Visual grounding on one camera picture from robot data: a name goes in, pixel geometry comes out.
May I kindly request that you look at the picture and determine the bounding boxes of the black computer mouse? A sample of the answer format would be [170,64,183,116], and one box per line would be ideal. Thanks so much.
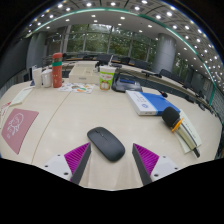
[86,126,126,163]

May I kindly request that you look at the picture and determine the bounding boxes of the green paper cup with straw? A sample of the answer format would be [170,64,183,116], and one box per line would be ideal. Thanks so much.
[98,54,116,91]

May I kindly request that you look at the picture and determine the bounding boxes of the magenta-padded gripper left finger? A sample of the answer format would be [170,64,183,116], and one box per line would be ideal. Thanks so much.
[42,142,92,186]

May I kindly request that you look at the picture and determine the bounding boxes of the colourful printed leaflet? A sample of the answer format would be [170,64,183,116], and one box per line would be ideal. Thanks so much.
[58,82,96,95]

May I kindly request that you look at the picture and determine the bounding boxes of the blue and white book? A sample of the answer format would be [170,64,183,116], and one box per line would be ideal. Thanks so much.
[125,89,181,117]

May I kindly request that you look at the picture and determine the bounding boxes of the black gooseneck table microphone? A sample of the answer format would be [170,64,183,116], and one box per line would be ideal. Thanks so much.
[143,82,169,99]

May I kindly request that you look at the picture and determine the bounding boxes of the white lidded mug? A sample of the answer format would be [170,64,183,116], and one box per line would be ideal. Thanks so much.
[40,68,53,88]

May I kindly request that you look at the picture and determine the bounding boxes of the pink mouse pad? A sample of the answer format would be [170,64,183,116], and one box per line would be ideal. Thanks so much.
[0,108,40,155]

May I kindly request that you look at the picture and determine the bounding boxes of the beige cardboard box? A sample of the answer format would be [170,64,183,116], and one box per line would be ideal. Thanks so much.
[68,63,101,85]

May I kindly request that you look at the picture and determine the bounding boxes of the black office chairs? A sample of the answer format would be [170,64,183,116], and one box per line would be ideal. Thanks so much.
[61,52,208,111]

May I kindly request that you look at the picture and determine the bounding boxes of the red drink bottle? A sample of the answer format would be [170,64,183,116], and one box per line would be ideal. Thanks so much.
[51,52,64,89]

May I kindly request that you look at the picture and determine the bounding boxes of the long curved conference table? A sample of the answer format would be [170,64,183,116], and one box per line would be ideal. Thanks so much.
[63,59,214,111]

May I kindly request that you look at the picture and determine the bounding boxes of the black handheld microphone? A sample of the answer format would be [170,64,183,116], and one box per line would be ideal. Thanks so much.
[161,106,202,159]

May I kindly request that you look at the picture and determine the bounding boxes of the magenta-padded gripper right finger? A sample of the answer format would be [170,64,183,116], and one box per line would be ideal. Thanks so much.
[131,143,183,186]

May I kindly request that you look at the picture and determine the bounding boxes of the ceiling lights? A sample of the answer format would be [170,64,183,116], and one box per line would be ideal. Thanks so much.
[28,0,224,91]

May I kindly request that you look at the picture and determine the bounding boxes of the black desk phone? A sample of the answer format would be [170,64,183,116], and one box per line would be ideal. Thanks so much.
[111,73,144,93]

